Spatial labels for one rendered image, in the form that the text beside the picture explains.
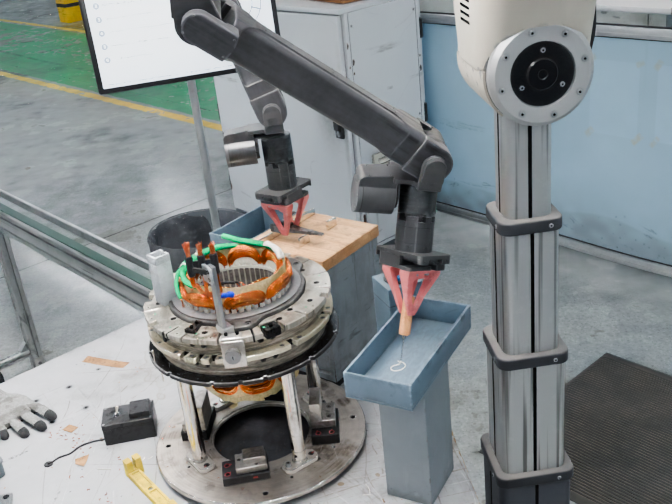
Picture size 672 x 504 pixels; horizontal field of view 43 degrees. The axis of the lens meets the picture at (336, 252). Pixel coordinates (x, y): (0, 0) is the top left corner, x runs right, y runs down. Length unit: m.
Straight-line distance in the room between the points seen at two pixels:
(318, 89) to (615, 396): 2.11
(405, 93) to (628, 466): 1.94
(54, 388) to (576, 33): 1.28
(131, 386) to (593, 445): 1.53
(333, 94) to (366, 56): 2.54
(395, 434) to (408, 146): 0.47
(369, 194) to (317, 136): 2.62
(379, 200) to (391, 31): 2.58
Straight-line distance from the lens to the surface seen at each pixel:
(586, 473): 2.72
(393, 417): 1.36
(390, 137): 1.18
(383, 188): 1.23
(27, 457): 1.75
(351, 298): 1.70
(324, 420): 1.55
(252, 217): 1.88
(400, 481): 1.44
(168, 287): 1.45
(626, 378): 3.14
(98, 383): 1.91
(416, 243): 1.25
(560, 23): 1.29
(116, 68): 2.40
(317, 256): 1.61
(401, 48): 3.83
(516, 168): 1.40
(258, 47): 1.10
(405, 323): 1.29
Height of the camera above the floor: 1.74
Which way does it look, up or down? 25 degrees down
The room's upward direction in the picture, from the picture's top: 6 degrees counter-clockwise
